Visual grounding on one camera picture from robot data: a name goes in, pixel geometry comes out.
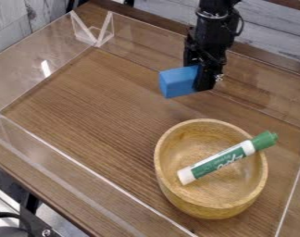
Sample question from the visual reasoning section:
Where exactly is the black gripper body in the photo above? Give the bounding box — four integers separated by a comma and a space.
184, 9, 243, 65

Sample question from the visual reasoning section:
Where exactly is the blue foam block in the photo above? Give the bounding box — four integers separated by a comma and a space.
158, 65, 198, 98

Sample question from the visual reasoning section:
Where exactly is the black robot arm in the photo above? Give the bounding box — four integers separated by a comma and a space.
183, 0, 243, 92

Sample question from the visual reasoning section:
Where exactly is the clear acrylic tray wall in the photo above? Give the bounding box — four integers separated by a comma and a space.
0, 5, 300, 237

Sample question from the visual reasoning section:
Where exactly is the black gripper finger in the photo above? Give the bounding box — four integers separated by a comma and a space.
183, 47, 202, 67
192, 63, 223, 92

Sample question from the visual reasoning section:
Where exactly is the black cable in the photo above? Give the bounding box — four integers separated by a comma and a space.
0, 212, 36, 237

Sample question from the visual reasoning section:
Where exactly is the black metal bracket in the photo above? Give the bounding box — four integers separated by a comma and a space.
19, 208, 63, 237

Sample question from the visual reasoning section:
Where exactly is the green and white marker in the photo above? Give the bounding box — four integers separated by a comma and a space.
176, 131, 278, 185

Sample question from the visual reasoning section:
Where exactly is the light wooden bowl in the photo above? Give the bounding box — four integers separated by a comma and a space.
153, 118, 268, 219

